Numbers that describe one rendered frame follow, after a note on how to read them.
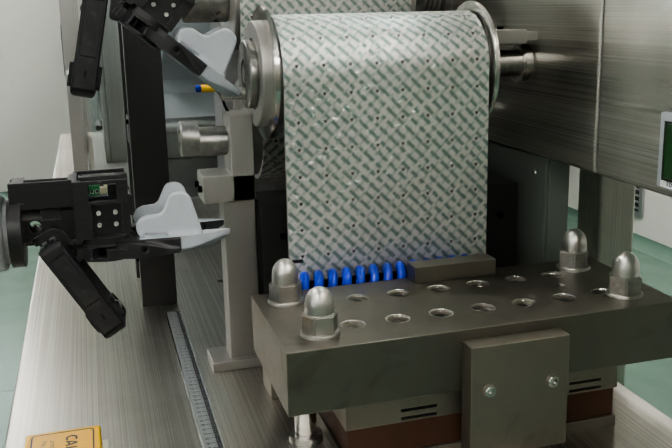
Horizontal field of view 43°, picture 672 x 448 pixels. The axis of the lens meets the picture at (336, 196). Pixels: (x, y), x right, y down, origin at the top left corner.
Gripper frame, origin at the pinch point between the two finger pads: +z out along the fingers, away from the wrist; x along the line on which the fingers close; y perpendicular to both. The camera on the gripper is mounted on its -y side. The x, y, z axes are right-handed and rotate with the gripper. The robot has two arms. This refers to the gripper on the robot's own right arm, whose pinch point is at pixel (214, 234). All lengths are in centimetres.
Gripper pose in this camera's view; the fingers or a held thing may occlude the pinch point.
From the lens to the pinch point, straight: 89.9
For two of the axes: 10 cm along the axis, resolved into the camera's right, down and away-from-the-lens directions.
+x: -2.8, -1.8, 9.4
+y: -0.2, -9.8, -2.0
